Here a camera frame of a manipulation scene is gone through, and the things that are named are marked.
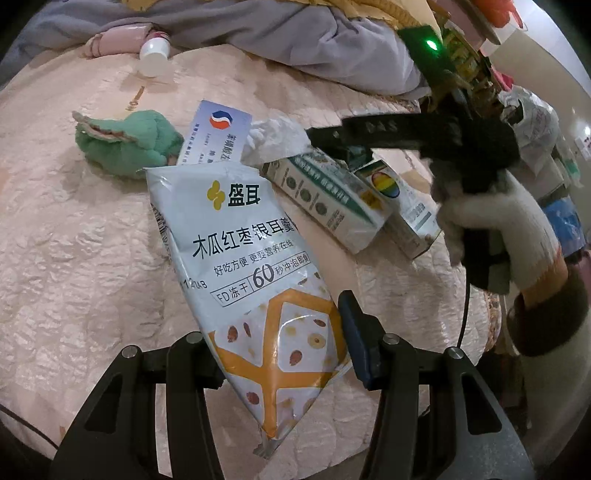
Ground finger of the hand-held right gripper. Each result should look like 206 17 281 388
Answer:
306 124 376 161
341 112 462 151

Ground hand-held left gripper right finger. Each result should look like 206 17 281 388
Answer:
338 289 536 480

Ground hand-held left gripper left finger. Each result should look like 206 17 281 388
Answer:
48 332 227 480

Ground white tissue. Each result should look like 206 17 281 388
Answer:
241 117 315 167

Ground white green milk carton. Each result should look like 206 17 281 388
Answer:
259 150 393 254

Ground blue white medicine box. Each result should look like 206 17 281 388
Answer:
175 99 254 168

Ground white orange snack bag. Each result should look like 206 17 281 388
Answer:
145 164 349 460

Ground person's right forearm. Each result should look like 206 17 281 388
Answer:
505 265 591 480

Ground person's right hand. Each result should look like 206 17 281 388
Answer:
429 168 565 308

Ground white plastic bag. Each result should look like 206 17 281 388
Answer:
499 85 561 153

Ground white gold cardboard box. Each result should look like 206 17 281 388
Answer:
353 159 441 260

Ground wooden crib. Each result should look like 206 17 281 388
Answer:
429 0 506 116

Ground blue tissue pack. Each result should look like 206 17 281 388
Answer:
542 198 583 250

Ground light blue quilt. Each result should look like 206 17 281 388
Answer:
0 0 430 97

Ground red plastic bag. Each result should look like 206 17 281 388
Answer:
471 0 522 28

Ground pale pink bedspread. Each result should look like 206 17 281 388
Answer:
0 46 504 411

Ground white plastic bottle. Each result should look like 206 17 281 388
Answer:
139 38 171 78

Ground small pink cloth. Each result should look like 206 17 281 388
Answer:
83 25 160 58

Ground black cable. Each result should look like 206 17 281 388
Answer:
0 402 61 450
457 272 472 349

